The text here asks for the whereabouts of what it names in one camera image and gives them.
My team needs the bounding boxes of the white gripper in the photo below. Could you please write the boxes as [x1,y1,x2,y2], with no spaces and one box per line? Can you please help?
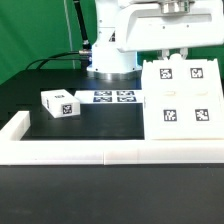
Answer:
[115,1,224,60]

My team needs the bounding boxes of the white cabinet door panel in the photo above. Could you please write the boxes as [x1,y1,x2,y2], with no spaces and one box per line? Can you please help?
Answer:
[141,61,183,140]
[183,60,224,139]

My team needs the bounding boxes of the white cabinet body box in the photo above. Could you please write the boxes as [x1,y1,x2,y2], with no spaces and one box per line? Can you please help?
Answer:
[141,58,224,140]

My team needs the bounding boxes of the small white cabinet top block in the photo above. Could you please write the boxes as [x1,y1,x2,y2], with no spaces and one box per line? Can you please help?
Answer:
[41,89,80,118]

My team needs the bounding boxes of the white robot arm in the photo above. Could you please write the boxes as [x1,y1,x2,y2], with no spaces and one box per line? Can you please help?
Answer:
[87,0,224,80]

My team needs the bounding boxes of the white base marker sheet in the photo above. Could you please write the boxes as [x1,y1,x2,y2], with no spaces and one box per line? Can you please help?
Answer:
[75,90,144,104]

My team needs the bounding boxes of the black corrugated cable hose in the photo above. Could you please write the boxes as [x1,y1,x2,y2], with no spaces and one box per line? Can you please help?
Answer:
[72,0,92,52]

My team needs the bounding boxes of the black table cables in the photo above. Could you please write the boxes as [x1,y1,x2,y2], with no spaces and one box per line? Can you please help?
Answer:
[25,49,93,71]

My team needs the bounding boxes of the white U-shaped obstacle frame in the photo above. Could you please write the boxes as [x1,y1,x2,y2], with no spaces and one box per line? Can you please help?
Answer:
[0,111,224,165]

